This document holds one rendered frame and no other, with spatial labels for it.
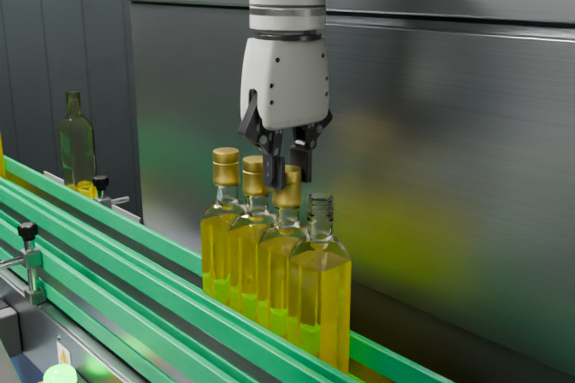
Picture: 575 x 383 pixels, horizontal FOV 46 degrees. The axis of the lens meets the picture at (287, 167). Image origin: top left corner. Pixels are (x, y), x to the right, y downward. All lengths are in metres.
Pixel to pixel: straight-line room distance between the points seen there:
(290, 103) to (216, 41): 0.40
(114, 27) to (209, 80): 2.23
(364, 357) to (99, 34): 2.73
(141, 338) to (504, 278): 0.44
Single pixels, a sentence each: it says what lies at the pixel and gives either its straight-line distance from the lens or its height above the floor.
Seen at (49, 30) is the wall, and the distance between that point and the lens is 3.48.
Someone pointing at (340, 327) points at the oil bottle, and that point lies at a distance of 0.81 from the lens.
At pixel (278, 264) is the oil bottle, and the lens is 0.80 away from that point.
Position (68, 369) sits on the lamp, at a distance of 1.03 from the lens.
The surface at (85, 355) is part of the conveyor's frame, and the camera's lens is 1.03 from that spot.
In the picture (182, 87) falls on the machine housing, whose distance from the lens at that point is 1.22.
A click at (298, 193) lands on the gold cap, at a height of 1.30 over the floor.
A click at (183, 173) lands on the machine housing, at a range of 1.26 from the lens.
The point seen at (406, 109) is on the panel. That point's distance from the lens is 0.81.
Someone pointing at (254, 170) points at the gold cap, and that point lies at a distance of 0.82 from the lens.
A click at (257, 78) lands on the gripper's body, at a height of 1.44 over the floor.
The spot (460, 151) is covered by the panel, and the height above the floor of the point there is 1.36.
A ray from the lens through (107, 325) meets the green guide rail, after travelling 0.99.
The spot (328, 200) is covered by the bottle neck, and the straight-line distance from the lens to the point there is 0.75.
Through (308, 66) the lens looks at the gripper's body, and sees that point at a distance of 0.76.
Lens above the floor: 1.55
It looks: 16 degrees down
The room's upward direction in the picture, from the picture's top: straight up
